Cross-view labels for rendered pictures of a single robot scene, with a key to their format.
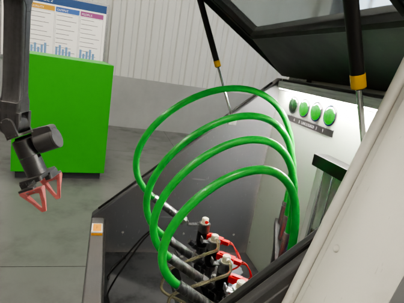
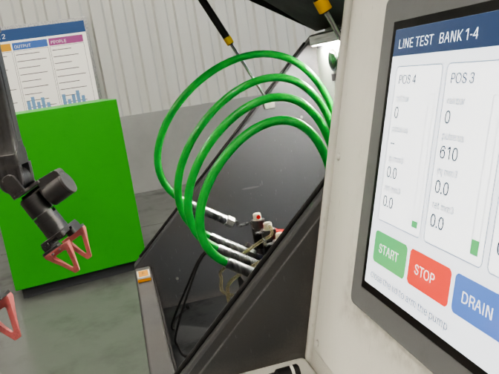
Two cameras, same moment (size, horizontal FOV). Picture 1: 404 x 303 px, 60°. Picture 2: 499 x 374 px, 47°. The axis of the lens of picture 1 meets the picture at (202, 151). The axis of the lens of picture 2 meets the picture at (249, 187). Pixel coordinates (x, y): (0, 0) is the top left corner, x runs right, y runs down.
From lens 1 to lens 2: 38 cm
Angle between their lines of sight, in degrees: 5
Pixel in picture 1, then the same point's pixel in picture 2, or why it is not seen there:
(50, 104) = not seen: hidden behind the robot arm
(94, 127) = (114, 194)
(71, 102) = (72, 168)
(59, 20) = (21, 61)
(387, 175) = (353, 76)
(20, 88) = (12, 136)
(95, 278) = (154, 313)
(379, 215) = (354, 110)
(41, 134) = (49, 182)
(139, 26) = (137, 33)
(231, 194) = (298, 196)
